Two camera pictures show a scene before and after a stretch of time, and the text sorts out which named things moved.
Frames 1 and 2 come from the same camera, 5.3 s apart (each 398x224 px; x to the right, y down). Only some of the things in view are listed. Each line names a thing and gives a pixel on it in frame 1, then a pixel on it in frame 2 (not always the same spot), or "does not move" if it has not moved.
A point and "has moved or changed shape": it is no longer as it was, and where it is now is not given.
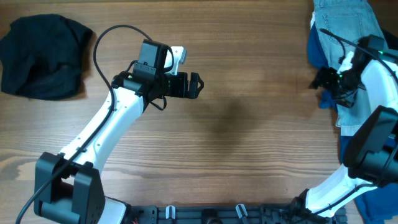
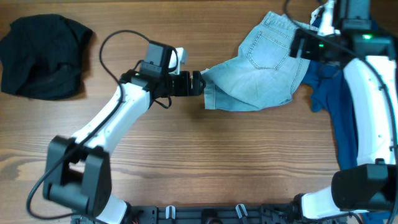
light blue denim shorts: (342, 25) has moved or changed shape
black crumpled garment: (41, 56) does not move
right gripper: (324, 78) to (309, 38)
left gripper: (180, 91) does not move
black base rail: (226, 214) does not move
